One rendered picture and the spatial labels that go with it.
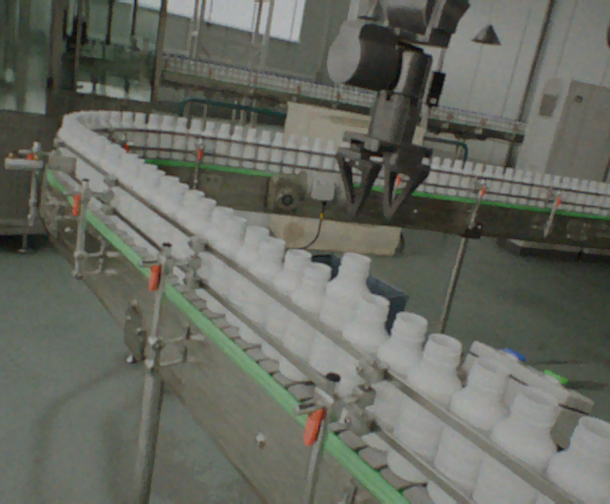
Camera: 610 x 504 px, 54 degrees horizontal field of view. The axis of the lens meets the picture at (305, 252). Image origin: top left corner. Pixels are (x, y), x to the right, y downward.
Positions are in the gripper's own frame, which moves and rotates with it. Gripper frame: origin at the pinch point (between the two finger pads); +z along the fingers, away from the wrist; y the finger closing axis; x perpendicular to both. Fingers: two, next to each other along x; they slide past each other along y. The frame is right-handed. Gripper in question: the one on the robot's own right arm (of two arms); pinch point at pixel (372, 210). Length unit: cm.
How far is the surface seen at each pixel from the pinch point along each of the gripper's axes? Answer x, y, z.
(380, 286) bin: -48, -56, 32
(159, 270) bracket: -32.2, 12.6, 20.2
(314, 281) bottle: -4.5, 3.0, 11.4
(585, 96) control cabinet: -295, -548, -62
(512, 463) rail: 30.6, 4.9, 15.4
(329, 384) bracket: 12.4, 12.2, 16.3
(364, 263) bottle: 1.9, 0.9, 6.5
